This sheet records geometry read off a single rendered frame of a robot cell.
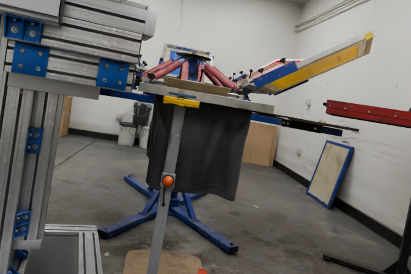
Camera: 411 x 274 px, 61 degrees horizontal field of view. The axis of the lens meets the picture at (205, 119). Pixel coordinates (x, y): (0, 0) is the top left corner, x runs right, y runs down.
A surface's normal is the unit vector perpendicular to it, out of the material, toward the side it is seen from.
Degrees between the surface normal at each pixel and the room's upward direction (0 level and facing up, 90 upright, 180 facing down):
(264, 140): 78
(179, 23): 90
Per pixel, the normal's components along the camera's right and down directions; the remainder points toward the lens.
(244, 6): 0.11, 0.07
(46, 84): 0.34, 0.11
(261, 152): 0.15, -0.14
